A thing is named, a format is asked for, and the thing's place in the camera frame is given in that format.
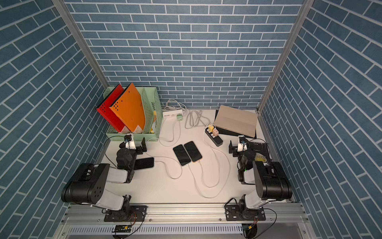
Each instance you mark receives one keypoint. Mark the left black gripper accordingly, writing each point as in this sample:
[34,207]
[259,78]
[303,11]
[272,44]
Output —
[139,149]

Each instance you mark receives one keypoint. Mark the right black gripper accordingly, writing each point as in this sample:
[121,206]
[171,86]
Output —
[235,151]

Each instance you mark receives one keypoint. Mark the phone with pink case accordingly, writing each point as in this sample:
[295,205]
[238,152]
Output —
[193,151]

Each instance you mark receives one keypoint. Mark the phone with green case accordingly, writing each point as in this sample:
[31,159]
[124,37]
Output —
[182,155]

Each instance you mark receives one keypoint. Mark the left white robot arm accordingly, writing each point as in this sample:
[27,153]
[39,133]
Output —
[87,185]

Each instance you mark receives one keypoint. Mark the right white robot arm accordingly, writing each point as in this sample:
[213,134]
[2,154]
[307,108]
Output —
[255,167]

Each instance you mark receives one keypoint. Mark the phone lying left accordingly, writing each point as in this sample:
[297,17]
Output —
[144,163]

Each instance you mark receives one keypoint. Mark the black power strip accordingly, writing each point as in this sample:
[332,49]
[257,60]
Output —
[216,140]

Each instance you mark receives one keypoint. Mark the beige notebook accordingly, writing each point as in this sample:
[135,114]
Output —
[238,121]

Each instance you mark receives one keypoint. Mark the black book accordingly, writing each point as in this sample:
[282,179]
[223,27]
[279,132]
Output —
[258,152]

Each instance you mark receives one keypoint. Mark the orange folder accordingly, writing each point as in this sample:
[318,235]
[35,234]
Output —
[128,107]

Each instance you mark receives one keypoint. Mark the white power strip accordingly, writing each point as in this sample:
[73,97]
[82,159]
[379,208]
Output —
[172,113]

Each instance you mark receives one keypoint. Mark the green file organizer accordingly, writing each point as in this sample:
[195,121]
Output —
[153,115]

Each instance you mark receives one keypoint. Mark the red folder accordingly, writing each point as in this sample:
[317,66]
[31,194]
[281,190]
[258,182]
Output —
[108,114]

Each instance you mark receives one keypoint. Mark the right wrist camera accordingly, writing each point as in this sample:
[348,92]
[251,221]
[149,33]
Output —
[242,143]

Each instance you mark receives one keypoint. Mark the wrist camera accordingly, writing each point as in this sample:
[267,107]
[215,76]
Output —
[129,142]
[242,143]

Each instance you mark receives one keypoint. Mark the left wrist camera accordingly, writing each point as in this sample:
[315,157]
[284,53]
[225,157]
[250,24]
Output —
[129,142]

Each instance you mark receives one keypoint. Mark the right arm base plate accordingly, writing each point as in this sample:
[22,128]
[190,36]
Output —
[233,213]

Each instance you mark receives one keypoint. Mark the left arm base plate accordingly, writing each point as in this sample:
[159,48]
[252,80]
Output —
[135,213]

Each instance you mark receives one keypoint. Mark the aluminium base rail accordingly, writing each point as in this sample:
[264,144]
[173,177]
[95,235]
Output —
[199,213]

